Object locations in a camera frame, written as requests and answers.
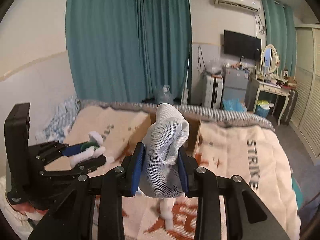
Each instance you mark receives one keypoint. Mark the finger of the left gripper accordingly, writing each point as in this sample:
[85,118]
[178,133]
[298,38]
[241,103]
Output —
[61,168]
[50,151]

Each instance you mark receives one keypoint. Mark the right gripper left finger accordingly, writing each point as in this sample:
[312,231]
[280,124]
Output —
[71,215]

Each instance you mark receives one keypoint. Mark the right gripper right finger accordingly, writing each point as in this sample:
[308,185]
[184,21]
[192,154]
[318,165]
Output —
[247,217]

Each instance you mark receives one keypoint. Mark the white mesh laundry bag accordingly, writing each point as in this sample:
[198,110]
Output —
[159,177]

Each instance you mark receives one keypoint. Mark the blue checkered bedding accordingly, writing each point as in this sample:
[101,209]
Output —
[60,122]

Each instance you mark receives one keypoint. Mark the white rolled sock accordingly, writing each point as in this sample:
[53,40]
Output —
[165,209]

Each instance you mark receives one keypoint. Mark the cream blanket with red characters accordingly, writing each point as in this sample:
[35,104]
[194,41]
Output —
[227,143]

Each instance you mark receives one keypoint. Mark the open cardboard box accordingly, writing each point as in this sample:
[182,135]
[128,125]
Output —
[170,134]

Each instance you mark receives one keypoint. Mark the clear water jug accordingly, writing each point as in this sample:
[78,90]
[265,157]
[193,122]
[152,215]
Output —
[164,95]

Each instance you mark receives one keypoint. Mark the trash bin with bag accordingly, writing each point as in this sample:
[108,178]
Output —
[262,108]

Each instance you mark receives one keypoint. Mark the white louvered wardrobe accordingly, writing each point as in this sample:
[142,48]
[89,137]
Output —
[305,119]

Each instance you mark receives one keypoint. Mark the dark suitcase by wardrobe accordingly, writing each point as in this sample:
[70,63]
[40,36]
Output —
[286,116]

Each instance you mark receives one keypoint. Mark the teal curtain left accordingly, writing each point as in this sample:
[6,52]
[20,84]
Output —
[126,50]

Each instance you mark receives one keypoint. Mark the teal curtain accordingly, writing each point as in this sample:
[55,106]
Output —
[280,32]
[126,50]

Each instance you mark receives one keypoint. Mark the white dressing table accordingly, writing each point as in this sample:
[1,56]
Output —
[255,87]

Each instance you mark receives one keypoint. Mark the white suitcase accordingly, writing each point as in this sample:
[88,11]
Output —
[212,91]

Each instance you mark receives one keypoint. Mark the grey mini fridge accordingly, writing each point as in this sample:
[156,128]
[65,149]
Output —
[235,84]

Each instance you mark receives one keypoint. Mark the oval vanity mirror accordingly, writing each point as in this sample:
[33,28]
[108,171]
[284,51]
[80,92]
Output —
[269,60]

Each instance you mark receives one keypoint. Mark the teal curtain right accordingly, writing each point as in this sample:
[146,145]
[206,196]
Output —
[280,32]

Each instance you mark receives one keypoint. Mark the white air conditioner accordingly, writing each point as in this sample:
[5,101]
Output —
[250,5]

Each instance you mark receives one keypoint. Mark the black wall television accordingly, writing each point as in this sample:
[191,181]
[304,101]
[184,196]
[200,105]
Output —
[241,45]

